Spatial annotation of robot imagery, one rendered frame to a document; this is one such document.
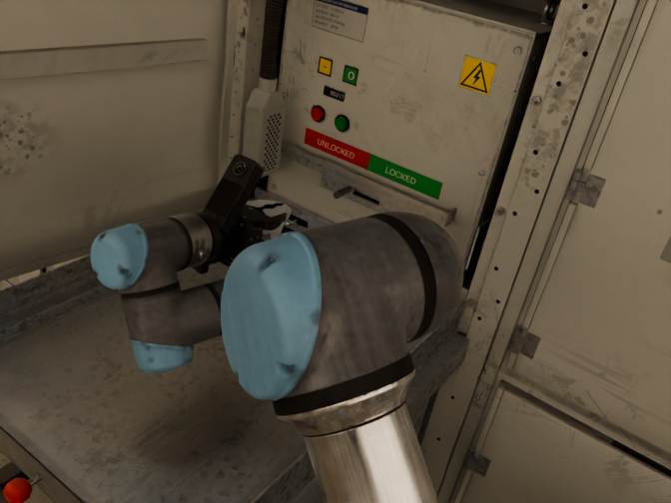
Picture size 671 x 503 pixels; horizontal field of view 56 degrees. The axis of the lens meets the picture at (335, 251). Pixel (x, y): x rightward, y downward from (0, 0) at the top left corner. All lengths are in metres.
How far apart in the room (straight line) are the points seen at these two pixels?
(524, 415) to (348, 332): 0.82
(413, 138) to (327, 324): 0.78
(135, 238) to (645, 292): 0.74
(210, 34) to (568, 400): 0.97
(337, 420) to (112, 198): 0.95
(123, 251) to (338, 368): 0.41
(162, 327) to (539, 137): 0.63
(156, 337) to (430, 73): 0.65
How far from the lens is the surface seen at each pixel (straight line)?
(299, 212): 1.38
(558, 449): 1.26
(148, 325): 0.83
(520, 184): 1.07
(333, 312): 0.45
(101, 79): 1.24
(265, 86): 1.25
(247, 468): 0.92
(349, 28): 1.23
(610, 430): 1.22
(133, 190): 1.36
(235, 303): 0.49
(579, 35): 1.01
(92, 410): 1.00
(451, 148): 1.16
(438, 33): 1.14
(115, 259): 0.80
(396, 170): 1.22
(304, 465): 0.87
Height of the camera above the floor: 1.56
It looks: 31 degrees down
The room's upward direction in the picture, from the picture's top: 10 degrees clockwise
